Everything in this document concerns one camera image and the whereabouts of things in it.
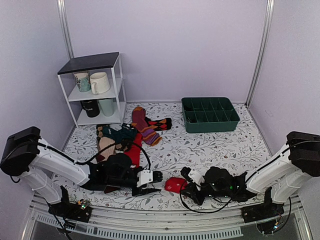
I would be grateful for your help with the brown striped sock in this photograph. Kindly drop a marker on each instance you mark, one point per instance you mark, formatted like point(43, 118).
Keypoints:
point(110, 189)

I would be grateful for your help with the aluminium front rail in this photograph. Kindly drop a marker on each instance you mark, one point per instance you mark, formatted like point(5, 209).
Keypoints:
point(128, 224)

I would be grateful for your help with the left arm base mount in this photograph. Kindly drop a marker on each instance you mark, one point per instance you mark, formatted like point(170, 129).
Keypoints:
point(79, 211)

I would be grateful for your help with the cream white mug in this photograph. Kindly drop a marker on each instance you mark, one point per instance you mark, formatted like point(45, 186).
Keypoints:
point(99, 83)

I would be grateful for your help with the mint green mug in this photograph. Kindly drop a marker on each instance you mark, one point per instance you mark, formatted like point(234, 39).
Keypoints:
point(107, 106)

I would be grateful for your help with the single red sock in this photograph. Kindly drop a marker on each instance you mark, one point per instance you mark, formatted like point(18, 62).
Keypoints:
point(134, 152)

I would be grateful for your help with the maroon purple striped sock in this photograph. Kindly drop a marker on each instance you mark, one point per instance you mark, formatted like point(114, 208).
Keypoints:
point(149, 135)

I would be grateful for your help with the dark teal sock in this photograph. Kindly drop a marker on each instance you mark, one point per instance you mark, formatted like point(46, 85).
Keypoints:
point(127, 132)

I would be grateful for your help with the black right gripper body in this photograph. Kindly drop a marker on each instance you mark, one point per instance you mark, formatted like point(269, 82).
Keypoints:
point(199, 200)

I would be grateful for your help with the teal patterned mug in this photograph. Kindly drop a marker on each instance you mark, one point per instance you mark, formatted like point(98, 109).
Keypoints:
point(82, 80)

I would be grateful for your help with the corner metal post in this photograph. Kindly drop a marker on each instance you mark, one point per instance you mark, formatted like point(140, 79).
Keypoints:
point(65, 27)
point(261, 52)

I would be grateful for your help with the red sock pair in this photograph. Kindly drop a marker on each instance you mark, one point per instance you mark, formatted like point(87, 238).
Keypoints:
point(175, 184)

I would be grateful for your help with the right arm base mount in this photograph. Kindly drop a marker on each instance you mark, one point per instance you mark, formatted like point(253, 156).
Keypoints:
point(266, 210)

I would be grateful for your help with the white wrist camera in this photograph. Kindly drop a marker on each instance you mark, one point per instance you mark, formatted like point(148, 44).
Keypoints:
point(144, 177)
point(192, 176)

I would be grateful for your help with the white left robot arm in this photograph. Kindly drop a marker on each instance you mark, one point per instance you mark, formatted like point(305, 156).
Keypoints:
point(26, 155)

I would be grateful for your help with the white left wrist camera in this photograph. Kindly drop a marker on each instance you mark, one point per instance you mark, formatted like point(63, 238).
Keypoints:
point(144, 177)

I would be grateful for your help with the green divided organizer tray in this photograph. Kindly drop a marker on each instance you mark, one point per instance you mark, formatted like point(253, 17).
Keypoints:
point(209, 115)

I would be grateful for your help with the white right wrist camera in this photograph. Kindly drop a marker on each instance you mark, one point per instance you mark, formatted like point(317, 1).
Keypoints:
point(192, 176)

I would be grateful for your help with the right corner metal post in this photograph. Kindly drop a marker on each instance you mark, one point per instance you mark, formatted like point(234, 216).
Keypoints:
point(261, 52)

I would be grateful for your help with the floral white table mat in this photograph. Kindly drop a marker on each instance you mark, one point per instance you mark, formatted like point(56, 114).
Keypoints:
point(238, 151)

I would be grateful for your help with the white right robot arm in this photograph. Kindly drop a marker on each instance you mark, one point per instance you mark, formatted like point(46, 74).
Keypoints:
point(285, 172)

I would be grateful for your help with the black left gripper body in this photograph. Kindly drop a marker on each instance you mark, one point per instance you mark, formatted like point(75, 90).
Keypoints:
point(142, 186)

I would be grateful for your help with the white shelf black top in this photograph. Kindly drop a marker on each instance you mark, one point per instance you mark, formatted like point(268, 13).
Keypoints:
point(105, 62)

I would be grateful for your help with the left corner metal post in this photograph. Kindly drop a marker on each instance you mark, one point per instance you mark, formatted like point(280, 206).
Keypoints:
point(65, 27)

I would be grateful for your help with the black orange argyle sock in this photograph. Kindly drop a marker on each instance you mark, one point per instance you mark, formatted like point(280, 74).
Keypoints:
point(160, 124)

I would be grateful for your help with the black mug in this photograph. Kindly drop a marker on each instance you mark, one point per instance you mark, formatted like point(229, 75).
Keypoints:
point(91, 108)

